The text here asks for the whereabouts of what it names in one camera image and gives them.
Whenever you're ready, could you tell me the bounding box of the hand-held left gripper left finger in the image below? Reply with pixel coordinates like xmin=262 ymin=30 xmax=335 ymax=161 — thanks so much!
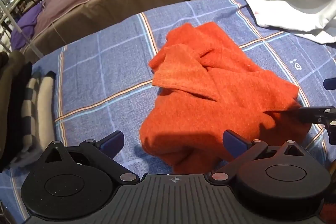
xmin=42 ymin=131 xmax=139 ymax=185

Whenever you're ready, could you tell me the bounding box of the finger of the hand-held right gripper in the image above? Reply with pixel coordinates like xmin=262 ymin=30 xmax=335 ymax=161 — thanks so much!
xmin=323 ymin=78 xmax=336 ymax=91
xmin=289 ymin=106 xmax=336 ymax=145

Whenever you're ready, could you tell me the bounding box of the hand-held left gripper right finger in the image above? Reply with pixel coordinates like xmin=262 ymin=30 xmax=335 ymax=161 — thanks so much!
xmin=209 ymin=130 xmax=305 ymax=184

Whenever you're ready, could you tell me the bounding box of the orange knit sweater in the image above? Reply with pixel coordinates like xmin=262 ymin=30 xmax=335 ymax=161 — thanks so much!
xmin=139 ymin=21 xmax=311 ymax=174

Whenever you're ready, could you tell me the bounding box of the blue plaid bedsheet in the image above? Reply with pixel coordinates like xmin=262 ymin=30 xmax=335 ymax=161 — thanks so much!
xmin=0 ymin=0 xmax=336 ymax=224

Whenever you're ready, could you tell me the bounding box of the grey checkered folded garment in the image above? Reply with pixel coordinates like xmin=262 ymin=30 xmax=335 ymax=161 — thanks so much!
xmin=16 ymin=70 xmax=57 ymax=164

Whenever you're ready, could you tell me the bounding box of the purple cloth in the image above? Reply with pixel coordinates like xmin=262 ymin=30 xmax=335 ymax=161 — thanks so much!
xmin=10 ymin=2 xmax=46 ymax=49

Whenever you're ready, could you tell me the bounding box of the white top table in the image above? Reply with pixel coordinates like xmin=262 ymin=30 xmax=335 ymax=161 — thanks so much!
xmin=0 ymin=0 xmax=30 ymax=20

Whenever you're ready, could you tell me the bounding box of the white metal bed rail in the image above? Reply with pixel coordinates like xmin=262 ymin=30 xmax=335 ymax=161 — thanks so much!
xmin=0 ymin=0 xmax=73 ymax=58

